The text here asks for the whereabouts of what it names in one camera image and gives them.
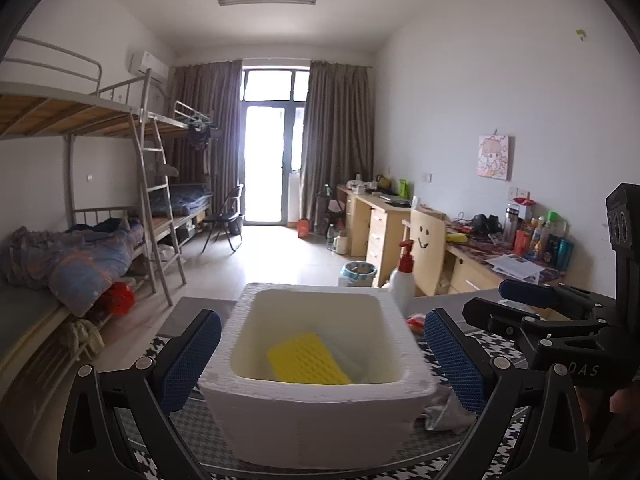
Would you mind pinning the black bag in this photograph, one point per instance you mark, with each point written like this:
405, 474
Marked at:
330, 210

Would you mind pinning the black folding chair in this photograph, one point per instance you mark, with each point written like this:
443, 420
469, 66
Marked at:
222, 220

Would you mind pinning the white air conditioner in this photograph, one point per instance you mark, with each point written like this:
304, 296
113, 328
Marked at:
147, 66

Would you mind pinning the trash bin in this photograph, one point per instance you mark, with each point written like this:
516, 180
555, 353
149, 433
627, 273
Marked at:
357, 275

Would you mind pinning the white pump bottle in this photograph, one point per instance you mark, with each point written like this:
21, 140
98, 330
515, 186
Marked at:
401, 285

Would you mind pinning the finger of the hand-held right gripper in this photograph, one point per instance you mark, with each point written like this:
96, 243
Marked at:
530, 292
500, 312

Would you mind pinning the orange bag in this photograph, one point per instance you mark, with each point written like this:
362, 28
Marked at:
304, 228

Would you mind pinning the floor water bottles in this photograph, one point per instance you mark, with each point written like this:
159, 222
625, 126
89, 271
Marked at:
336, 240

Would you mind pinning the ceiling light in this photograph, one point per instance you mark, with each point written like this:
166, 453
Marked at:
267, 0

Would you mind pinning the patterned blue blanket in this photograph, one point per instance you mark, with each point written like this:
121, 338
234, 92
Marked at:
80, 265

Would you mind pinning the grey metal bunk bed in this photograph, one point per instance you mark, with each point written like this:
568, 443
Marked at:
195, 120
75, 115

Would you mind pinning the houndstooth tablecloth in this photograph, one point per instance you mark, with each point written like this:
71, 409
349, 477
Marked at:
150, 460

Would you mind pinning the red plastic bag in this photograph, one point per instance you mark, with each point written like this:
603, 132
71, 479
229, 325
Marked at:
120, 299

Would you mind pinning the white foam box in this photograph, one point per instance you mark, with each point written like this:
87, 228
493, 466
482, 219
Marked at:
310, 425

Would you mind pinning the yellow desk item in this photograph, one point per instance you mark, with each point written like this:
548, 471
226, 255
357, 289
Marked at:
456, 238

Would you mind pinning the black headphones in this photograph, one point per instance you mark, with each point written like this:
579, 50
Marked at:
487, 224

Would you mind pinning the wall socket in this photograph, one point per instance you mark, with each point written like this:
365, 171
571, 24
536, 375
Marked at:
518, 193

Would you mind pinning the dark blue bedding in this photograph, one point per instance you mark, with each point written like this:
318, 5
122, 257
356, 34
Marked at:
182, 197

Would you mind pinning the wooden desk with patterned cloth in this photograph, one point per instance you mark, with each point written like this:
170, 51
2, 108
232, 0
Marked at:
465, 272

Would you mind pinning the printed papers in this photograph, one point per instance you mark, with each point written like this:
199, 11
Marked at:
515, 266

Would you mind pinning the glass balcony door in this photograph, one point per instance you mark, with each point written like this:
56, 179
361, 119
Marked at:
275, 150

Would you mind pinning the group of toiletry bottles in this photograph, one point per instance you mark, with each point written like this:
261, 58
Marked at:
542, 245

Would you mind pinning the person's right hand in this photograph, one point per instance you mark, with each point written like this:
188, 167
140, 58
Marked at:
627, 401

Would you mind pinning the wooden desk with drawers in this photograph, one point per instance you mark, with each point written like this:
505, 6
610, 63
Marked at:
380, 230

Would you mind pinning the clear plastic bag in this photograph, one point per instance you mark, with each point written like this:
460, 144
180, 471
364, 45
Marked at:
447, 412

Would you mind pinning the yellowish cloth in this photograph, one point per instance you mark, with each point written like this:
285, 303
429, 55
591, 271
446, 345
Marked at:
87, 337

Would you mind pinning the red snack packet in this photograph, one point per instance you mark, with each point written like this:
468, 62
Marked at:
415, 323

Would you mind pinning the brown curtain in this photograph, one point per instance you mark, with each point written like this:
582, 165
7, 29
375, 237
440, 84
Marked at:
337, 145
210, 135

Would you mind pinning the tall white container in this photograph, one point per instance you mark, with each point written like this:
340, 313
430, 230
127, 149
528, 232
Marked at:
295, 200

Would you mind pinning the hanging dark clothes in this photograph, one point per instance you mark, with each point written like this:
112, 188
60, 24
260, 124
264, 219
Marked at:
201, 135

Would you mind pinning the yellow sponge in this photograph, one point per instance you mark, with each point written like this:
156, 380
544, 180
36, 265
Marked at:
305, 362

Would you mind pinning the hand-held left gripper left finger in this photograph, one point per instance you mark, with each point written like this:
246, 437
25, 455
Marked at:
192, 360

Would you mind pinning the green box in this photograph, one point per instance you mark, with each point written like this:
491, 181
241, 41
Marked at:
403, 188

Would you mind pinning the cartoon wall picture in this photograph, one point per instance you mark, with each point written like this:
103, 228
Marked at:
495, 157

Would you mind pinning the wooden smiley face chair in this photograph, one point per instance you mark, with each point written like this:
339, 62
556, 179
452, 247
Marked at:
425, 255

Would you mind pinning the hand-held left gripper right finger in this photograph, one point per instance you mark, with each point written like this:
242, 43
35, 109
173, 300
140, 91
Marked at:
455, 365

